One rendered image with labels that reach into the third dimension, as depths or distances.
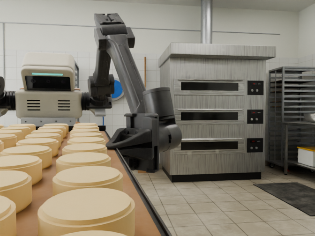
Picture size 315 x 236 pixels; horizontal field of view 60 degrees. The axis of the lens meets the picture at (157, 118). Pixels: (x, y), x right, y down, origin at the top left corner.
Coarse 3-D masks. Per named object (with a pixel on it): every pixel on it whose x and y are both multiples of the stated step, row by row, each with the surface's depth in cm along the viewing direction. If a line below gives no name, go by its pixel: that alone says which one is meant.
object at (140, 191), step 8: (72, 128) 62; (104, 128) 64; (120, 160) 34; (128, 168) 29; (136, 184) 24; (144, 192) 21; (144, 200) 20; (152, 208) 18; (152, 216) 18; (160, 224) 16; (160, 232) 16; (168, 232) 15
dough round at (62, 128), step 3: (42, 126) 52; (45, 126) 52; (48, 126) 52; (51, 126) 52; (54, 126) 53; (57, 126) 53; (60, 126) 53; (63, 126) 53; (39, 129) 50; (42, 129) 50; (60, 129) 50; (63, 129) 51; (63, 132) 51; (63, 135) 51
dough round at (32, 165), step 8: (0, 160) 24; (8, 160) 24; (16, 160) 24; (24, 160) 24; (32, 160) 24; (40, 160) 25; (0, 168) 22; (8, 168) 22; (16, 168) 22; (24, 168) 22; (32, 168) 23; (40, 168) 24; (32, 176) 23; (40, 176) 24; (32, 184) 24
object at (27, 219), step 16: (64, 144) 44; (112, 160) 33; (48, 176) 26; (128, 176) 26; (32, 192) 22; (48, 192) 22; (128, 192) 22; (32, 208) 19; (144, 208) 19; (16, 224) 16; (32, 224) 16; (144, 224) 16
